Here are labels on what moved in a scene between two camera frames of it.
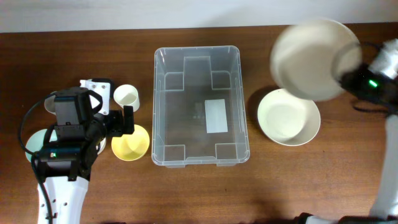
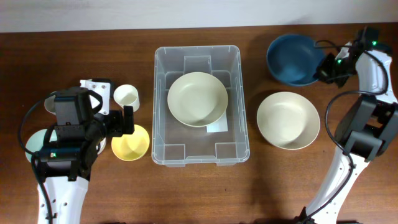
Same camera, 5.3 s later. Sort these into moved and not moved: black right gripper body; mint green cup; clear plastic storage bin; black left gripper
Moved: black right gripper body
Not moved: clear plastic storage bin; mint green cup; black left gripper
